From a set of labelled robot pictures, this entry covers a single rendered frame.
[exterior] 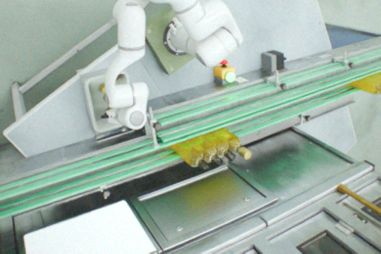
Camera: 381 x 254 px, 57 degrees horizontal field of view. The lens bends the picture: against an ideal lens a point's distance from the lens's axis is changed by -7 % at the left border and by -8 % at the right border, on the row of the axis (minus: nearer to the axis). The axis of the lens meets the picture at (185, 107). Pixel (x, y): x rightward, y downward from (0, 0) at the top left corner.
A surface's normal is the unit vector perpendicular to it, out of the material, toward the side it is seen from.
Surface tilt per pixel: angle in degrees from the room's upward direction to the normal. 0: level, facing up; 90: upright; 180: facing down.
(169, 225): 90
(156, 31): 3
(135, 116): 15
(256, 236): 90
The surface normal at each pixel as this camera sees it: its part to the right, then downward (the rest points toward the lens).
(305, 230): -0.10, -0.91
